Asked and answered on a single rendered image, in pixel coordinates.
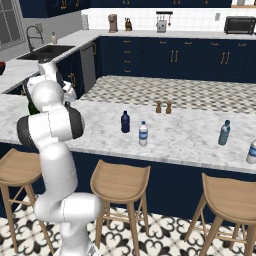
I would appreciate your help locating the dark sink basin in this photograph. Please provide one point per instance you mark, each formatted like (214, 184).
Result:
(46, 52)

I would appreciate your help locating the rail with hanging tools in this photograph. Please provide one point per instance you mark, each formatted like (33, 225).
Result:
(164, 13)

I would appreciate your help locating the dark green glass bottle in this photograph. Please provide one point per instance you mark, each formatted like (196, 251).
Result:
(32, 108)

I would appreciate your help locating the white soap dispenser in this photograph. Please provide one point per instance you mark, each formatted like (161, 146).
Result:
(54, 39)

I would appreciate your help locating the dark blue glass bottle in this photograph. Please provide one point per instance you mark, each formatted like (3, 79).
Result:
(125, 122)

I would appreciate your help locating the brown wooden shaker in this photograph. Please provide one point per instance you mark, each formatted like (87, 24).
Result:
(158, 107)
(168, 108)

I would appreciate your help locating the white blue-label plastic bottle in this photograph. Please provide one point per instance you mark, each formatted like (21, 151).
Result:
(252, 153)

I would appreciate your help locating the brown coffee machine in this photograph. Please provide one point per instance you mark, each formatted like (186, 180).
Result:
(112, 24)

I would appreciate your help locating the navy sink cupboard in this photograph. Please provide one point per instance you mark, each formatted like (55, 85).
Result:
(75, 68)

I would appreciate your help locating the black toaster oven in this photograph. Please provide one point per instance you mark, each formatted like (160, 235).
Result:
(240, 25)

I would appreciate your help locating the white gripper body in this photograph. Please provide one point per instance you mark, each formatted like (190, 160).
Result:
(70, 92)

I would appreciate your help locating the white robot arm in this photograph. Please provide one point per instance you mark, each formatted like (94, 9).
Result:
(56, 166)

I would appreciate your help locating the wooden bar stool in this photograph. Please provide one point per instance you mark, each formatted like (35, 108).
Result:
(120, 183)
(18, 168)
(230, 200)

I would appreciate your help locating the navy base cupboards run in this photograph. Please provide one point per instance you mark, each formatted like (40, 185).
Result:
(200, 61)

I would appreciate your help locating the grey framed window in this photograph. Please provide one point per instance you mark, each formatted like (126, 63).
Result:
(10, 23)

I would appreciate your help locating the navy wall cupboards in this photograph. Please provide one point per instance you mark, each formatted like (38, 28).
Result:
(50, 8)

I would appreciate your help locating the clear blue-label plastic bottle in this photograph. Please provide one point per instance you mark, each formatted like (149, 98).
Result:
(143, 135)

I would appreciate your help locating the dark knife block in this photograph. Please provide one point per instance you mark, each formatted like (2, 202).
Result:
(128, 26)

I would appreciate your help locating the grey dishwasher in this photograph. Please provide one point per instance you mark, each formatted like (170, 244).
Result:
(87, 68)

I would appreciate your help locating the teal plastic bottle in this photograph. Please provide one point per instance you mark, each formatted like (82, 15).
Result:
(224, 134)

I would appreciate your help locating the red bowl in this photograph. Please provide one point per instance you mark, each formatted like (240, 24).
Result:
(2, 67)

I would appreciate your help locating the metal spring tap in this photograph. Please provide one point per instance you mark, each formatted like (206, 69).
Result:
(30, 38)

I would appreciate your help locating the white wall socket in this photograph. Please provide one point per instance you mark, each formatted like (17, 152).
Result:
(217, 16)

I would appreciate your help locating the silver toaster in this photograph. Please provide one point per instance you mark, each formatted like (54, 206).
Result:
(161, 26)

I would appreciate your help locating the navy island base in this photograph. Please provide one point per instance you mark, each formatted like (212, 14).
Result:
(173, 186)

